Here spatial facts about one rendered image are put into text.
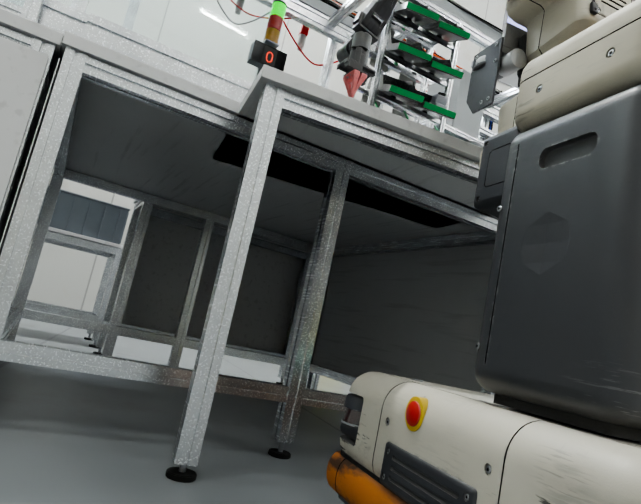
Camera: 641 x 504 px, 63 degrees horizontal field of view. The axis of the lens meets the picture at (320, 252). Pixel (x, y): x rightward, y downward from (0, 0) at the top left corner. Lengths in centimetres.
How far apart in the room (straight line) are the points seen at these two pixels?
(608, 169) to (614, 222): 7
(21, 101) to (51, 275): 395
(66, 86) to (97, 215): 210
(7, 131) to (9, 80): 11
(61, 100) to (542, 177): 101
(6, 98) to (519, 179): 104
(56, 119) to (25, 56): 15
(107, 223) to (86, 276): 184
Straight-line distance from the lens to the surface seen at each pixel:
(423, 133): 129
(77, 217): 339
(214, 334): 108
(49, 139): 131
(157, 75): 137
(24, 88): 135
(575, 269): 69
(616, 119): 72
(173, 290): 308
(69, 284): 520
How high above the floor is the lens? 32
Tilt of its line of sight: 9 degrees up
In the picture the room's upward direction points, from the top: 12 degrees clockwise
